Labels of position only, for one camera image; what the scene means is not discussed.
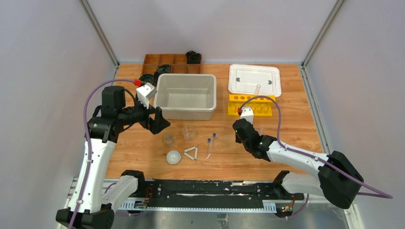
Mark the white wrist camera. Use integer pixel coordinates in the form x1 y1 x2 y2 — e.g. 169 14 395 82
136 83 157 109
237 106 254 124

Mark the black round lens part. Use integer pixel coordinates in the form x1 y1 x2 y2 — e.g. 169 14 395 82
156 64 171 74
139 73 155 85
185 51 202 64
153 71 162 84

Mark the small clear glass jar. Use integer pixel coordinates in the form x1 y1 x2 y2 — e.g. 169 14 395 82
164 134 175 147

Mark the white bin lid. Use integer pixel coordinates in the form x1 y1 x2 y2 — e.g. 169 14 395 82
228 64 282 98

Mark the blue capped tube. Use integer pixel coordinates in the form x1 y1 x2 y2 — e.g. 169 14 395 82
206 138 212 156
212 133 217 150

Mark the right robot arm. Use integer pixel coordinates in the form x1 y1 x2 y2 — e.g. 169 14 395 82
232 118 364 209

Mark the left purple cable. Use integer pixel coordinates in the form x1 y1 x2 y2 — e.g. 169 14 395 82
68 79 142 229

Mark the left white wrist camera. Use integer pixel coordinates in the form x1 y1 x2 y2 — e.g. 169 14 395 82
136 83 157 109

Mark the wooden compartment tray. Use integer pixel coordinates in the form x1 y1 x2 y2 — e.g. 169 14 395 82
139 51 203 86

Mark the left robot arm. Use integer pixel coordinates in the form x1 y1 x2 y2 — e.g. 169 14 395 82
56 83 170 229

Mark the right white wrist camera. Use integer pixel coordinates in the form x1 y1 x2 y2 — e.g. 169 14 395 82
237 106 254 124

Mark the clear glass beaker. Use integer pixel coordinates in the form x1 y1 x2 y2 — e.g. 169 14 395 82
181 125 195 141

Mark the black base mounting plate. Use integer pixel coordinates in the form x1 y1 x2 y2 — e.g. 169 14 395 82
115 179 305 209

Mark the white plastic bin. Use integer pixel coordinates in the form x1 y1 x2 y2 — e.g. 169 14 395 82
154 73 217 121

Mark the clear test tube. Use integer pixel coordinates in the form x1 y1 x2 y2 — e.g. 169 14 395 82
254 84 261 96

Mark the white clay triangle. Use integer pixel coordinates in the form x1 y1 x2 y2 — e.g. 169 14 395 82
183 146 198 161

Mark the yellow test tube rack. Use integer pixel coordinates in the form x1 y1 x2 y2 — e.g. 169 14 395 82
227 94 273 117

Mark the white round dish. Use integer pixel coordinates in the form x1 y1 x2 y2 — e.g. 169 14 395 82
166 150 181 165

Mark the clear acrylic tube rack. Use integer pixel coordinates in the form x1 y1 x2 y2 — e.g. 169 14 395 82
257 127 264 135

